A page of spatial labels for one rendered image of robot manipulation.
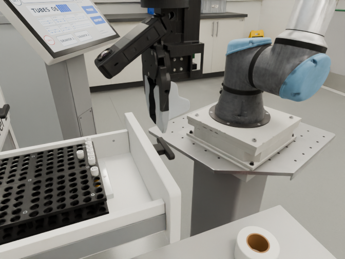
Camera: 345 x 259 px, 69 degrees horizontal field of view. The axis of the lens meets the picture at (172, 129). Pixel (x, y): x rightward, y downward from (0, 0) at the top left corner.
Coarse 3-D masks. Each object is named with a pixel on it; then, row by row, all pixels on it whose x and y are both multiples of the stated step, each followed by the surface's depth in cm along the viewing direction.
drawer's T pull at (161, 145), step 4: (160, 140) 50; (164, 140) 50; (152, 144) 49; (156, 144) 49; (160, 144) 49; (164, 144) 48; (156, 148) 48; (160, 148) 48; (164, 148) 48; (168, 148) 47; (160, 152) 47; (164, 152) 47; (168, 152) 46; (172, 152) 46; (168, 156) 46; (172, 156) 46
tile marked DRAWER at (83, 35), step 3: (84, 30) 112; (75, 33) 106; (78, 33) 108; (81, 33) 109; (84, 33) 111; (87, 33) 113; (78, 36) 107; (81, 36) 108; (84, 36) 110; (87, 36) 112; (90, 36) 113; (81, 39) 107; (84, 39) 109; (87, 39) 111; (90, 39) 112
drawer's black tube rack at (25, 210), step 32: (0, 160) 46; (32, 160) 46; (64, 160) 46; (0, 192) 39; (32, 192) 39; (64, 192) 39; (96, 192) 43; (0, 224) 37; (32, 224) 36; (64, 224) 37
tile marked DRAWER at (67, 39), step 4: (56, 36) 97; (60, 36) 98; (64, 36) 100; (68, 36) 102; (72, 36) 104; (60, 40) 97; (64, 40) 99; (68, 40) 101; (72, 40) 103; (76, 40) 105; (64, 44) 98; (68, 44) 100; (72, 44) 101
